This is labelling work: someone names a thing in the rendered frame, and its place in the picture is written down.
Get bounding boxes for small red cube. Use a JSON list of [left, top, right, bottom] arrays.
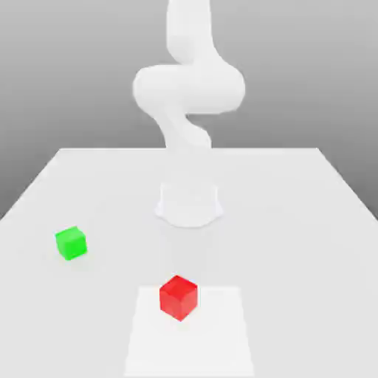
[[159, 275, 199, 322]]

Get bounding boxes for small green cube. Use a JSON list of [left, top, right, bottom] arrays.
[[55, 225, 88, 261]]

